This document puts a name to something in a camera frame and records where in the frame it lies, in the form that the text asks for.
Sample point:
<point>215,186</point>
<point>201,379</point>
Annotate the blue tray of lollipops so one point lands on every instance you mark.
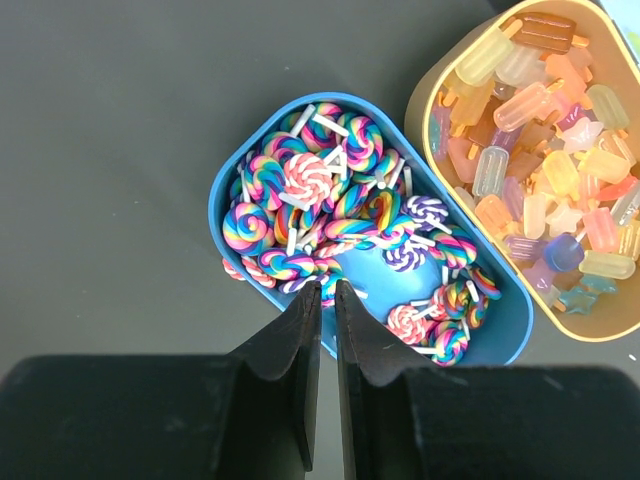
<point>509,322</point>

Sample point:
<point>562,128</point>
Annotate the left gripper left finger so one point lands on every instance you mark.
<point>246,414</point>

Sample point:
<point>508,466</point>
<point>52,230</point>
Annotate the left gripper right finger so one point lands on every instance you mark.
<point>402,417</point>

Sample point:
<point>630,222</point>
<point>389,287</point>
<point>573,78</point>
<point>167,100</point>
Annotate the yellow tray of popsicle candies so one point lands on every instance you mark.
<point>532,122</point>

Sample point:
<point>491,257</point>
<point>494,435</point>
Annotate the stray pink lollipop candy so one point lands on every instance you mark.
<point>231,271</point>

